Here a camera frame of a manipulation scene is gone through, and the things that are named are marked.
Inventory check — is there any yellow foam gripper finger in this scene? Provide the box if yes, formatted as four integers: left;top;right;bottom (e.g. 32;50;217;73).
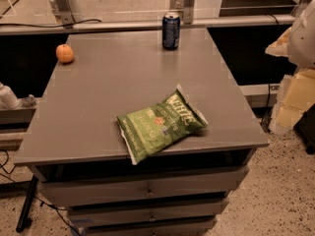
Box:
265;28;291;57
269;69;315;135

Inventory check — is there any green jalapeno chip bag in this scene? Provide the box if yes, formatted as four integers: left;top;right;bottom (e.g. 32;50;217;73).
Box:
116;85;208;165

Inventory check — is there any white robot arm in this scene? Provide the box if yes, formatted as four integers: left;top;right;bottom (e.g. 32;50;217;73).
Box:
265;0;315;134

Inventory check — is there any blue pepsi can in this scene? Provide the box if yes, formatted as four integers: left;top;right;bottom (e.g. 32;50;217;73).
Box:
162;12;180;50

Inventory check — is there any bottom grey drawer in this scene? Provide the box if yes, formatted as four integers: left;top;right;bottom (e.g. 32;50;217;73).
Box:
84;216;217;236

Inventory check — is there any grey drawer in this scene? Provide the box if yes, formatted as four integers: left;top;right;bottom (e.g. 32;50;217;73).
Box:
69;195;228;227
38;166;249;207
84;216;217;236

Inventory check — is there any top grey drawer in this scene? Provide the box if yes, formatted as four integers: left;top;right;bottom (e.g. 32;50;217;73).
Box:
38;166;249;207

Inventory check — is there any orange fruit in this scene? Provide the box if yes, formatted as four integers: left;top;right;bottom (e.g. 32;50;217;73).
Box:
56;44;74;63

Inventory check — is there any grey drawer cabinet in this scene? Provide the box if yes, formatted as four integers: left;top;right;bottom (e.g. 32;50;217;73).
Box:
15;29;268;236

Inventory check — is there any middle grey drawer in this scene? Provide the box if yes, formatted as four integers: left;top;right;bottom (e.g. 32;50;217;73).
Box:
69;195;228;227

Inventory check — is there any white pipe fitting left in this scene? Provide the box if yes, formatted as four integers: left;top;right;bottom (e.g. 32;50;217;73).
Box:
0;83;20;109

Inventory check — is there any black metal leg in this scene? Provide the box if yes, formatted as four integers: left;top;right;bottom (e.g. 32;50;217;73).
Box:
16;176;38;233

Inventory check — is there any grey metal rail frame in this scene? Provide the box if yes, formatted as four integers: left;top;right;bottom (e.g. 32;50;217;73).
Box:
0;0;315;36

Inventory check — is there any black floor cable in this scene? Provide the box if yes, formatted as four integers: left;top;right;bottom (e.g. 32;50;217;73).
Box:
0;148;82;236

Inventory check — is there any black cable on rail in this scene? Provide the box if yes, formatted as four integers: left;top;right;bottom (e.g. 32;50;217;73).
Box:
0;18;102;29

